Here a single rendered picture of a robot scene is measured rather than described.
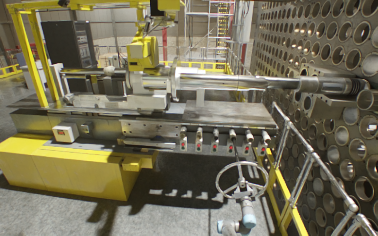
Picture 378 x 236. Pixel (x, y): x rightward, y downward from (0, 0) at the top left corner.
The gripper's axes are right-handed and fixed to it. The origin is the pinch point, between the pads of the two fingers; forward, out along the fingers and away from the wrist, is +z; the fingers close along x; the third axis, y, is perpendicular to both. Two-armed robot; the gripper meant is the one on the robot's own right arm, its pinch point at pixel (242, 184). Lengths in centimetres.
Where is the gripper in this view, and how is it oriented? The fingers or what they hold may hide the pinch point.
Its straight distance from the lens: 147.0
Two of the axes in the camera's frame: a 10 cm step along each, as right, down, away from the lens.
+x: -9.6, 1.8, 2.0
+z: 0.9, -4.5, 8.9
